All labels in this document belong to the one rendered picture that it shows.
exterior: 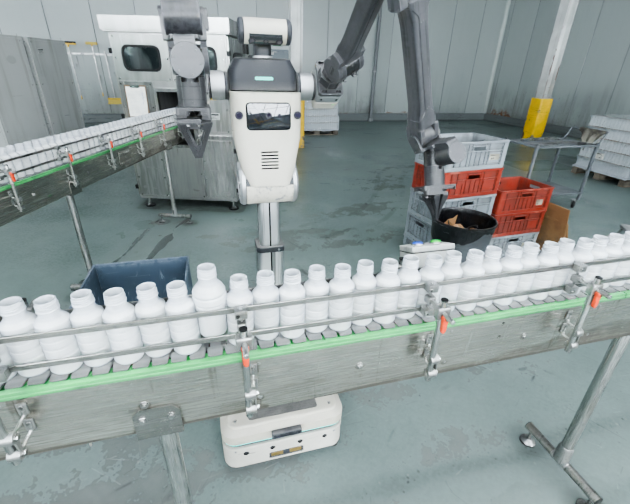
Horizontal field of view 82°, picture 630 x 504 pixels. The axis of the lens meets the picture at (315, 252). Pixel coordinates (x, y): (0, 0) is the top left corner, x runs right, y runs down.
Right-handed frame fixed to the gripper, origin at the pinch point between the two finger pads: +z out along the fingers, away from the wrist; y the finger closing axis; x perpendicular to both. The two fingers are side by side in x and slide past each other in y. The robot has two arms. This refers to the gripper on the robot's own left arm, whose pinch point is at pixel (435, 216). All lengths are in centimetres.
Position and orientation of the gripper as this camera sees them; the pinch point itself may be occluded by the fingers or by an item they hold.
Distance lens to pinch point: 114.6
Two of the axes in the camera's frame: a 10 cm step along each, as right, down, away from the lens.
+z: 0.7, 9.9, 1.2
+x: -2.5, -1.0, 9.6
